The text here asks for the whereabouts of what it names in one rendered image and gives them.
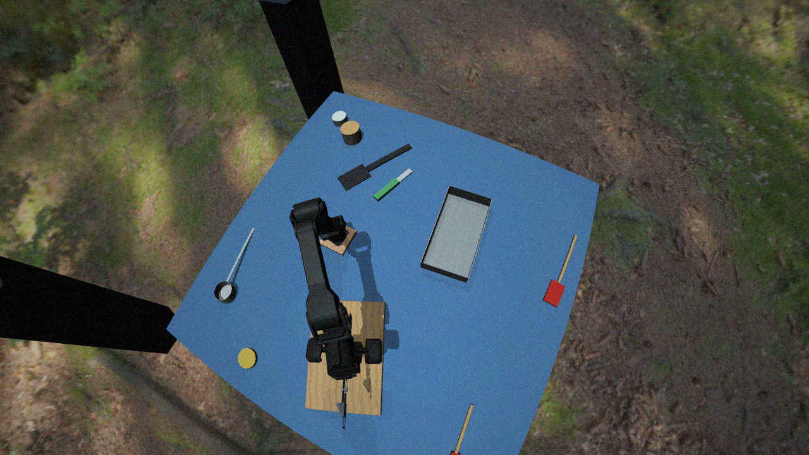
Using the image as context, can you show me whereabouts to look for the red spatula with wooden handle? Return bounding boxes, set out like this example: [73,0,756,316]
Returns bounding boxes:
[543,235,578,307]

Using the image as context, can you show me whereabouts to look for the yellow round disc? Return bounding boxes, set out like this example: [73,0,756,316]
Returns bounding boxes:
[238,348,258,369]

